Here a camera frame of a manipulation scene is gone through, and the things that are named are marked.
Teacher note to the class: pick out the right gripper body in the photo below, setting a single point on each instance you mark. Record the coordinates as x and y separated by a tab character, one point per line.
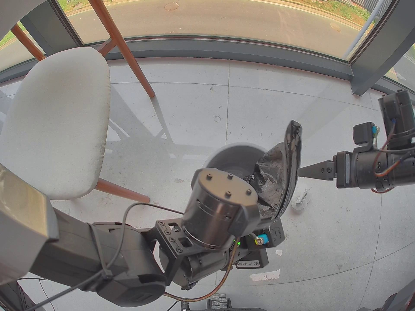
356	170

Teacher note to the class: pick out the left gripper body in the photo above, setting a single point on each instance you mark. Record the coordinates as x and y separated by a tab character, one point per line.
214	264

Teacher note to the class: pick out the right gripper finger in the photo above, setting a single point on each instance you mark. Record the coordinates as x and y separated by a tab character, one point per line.
328	176
326	167

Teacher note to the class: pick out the black plastic bag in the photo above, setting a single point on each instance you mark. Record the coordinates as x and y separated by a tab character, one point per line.
278	173

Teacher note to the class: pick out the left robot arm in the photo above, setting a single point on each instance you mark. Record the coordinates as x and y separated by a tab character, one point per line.
220	206

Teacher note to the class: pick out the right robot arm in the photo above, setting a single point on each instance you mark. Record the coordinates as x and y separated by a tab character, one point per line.
398	125

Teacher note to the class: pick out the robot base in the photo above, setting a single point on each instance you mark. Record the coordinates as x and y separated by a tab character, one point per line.
223	303

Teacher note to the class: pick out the white trash bin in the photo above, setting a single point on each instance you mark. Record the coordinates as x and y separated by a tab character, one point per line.
227	155

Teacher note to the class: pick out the window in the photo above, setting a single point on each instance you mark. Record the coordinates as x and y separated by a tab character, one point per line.
227	18

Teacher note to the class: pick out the white cushioned wooden chair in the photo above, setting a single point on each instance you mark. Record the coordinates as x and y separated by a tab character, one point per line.
55	125

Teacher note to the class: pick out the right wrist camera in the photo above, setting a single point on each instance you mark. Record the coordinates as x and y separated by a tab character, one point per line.
363	134

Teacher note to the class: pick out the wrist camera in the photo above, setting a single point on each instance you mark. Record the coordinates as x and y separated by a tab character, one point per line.
363	134
275	233

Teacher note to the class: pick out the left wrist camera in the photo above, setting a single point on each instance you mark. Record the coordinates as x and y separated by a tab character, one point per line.
275	233

